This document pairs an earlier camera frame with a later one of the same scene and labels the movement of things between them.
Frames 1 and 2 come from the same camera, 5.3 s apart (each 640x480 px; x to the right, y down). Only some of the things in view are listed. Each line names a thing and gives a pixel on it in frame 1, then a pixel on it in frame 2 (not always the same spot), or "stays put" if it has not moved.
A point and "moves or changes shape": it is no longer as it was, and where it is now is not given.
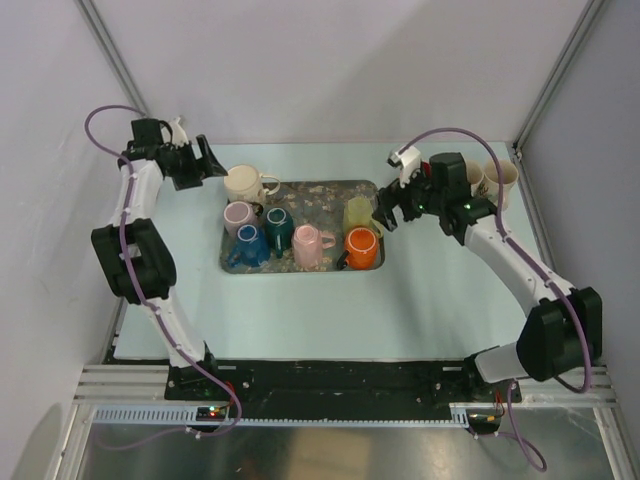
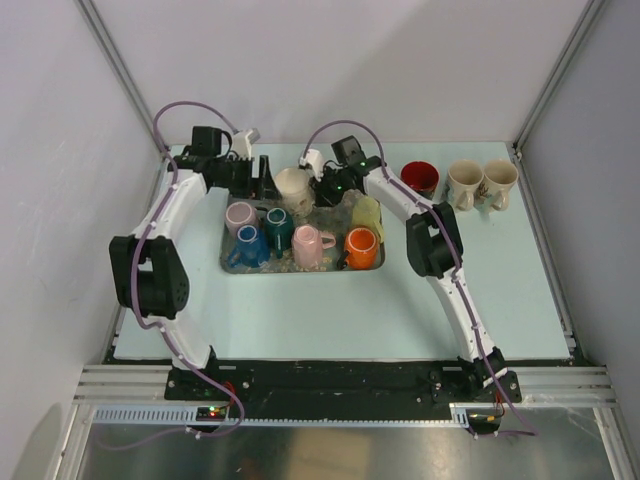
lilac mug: x=237 y=214 stays put
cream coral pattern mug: x=509 y=176 stays put
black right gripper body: x=418 y=197 → x=333 y=184
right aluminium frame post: x=584 y=22 stays put
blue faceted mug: x=252 y=248 stays put
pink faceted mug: x=309 y=243 stays put
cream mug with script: x=244 y=183 moves or changes shape
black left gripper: x=208 y=166 → x=261 y=188
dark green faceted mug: x=279 y=231 stays put
